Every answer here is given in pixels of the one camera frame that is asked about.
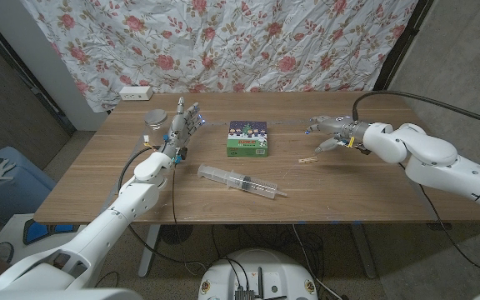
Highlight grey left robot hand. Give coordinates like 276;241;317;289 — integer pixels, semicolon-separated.
159;96;207;164

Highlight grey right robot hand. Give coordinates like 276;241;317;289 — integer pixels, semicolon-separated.
305;115;370;155

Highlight green cartoon print box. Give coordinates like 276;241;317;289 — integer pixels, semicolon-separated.
226;120;269;158

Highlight clear plastic syringe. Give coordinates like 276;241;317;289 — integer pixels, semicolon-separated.
197;163;288;200

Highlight white power strip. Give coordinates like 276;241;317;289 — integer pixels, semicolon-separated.
118;86;154;102

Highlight floral rose backdrop cloth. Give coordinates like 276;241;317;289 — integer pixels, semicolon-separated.
19;0;419;113

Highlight black backdrop stand pole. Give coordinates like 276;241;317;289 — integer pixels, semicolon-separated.
372;0;435;92
0;12;77;137

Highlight black round floor base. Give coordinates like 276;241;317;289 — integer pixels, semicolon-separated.
158;224;194;245

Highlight white table leg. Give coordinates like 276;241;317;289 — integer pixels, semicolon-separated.
137;224;162;279

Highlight grey table leg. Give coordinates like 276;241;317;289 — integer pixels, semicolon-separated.
350;224;378;279

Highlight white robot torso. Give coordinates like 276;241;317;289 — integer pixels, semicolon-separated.
197;248;318;300

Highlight blue storage bin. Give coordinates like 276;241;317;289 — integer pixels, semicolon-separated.
0;145;57;224

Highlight white and blue floor pad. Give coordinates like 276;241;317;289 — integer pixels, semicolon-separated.
0;212;88;266

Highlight grey sneaker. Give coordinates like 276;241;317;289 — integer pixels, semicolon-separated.
0;241;16;264

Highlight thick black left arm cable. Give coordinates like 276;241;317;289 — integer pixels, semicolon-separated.
117;145;208;268

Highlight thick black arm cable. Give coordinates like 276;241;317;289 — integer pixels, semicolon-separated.
351;90;480;130
117;145;208;268

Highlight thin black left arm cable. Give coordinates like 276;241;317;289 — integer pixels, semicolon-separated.
171;162;178;226

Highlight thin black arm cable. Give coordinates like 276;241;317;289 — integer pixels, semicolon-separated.
171;162;178;226
397;162;480;278

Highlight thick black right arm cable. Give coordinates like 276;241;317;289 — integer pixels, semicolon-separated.
351;90;480;130

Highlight white floor cable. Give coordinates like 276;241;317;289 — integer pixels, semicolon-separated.
292;224;342;300

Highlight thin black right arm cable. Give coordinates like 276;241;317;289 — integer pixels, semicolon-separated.
397;162;480;278

